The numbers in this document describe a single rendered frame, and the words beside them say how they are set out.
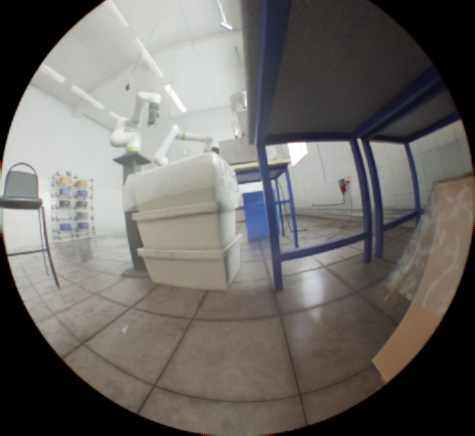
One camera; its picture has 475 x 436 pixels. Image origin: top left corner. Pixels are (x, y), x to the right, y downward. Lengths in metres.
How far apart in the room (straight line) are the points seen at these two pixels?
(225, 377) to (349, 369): 0.30
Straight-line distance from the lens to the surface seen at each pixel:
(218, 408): 0.44
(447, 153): 1.50
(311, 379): 0.46
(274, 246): 0.68
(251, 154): 1.33
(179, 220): 0.80
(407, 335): 0.26
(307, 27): 0.38
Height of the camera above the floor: 0.41
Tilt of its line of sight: 4 degrees up
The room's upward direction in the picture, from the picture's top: 8 degrees counter-clockwise
